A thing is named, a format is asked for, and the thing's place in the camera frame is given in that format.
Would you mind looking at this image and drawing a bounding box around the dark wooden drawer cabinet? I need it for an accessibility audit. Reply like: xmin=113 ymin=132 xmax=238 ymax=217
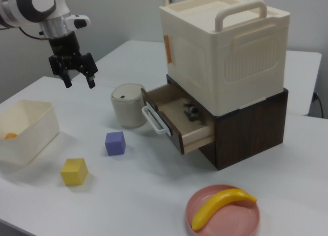
xmin=166 ymin=74 xmax=289 ymax=171

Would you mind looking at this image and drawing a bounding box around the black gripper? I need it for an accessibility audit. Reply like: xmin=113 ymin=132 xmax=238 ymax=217
xmin=48 ymin=32 xmax=99 ymax=90

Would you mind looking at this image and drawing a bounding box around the cream plastic storage box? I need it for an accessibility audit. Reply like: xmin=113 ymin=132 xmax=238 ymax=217
xmin=159 ymin=0 xmax=291 ymax=117

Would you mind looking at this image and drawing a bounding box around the yellow toy banana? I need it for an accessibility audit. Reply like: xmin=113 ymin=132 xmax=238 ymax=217
xmin=191 ymin=187 xmax=258 ymax=231

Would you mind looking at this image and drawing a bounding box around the wooden drawer with white handle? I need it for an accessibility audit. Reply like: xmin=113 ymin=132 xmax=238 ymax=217
xmin=140 ymin=83 xmax=216 ymax=155

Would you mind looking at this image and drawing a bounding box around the purple cube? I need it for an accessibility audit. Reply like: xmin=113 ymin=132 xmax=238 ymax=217
xmin=104 ymin=131 xmax=127 ymax=157

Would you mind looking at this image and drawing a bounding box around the white plastic container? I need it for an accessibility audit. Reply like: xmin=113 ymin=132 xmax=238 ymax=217
xmin=0 ymin=99 xmax=60 ymax=170

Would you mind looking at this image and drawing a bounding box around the yellow cube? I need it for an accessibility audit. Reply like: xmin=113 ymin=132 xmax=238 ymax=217
xmin=60 ymin=158 xmax=89 ymax=186

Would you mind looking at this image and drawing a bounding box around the black wall power cable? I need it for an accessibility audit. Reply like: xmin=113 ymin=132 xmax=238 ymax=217
xmin=305 ymin=91 xmax=324 ymax=117

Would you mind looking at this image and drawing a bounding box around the pink plate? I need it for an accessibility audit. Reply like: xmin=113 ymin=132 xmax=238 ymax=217
xmin=185 ymin=184 xmax=261 ymax=236

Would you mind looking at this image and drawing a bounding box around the dark object inside drawer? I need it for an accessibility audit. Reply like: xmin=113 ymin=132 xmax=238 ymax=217
xmin=181 ymin=101 xmax=203 ymax=123

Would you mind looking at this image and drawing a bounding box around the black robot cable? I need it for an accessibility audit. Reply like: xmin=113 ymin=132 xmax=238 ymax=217
xmin=18 ymin=27 xmax=50 ymax=41

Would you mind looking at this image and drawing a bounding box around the small cream lidded bin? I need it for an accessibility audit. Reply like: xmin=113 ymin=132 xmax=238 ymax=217
xmin=110 ymin=83 xmax=148 ymax=129

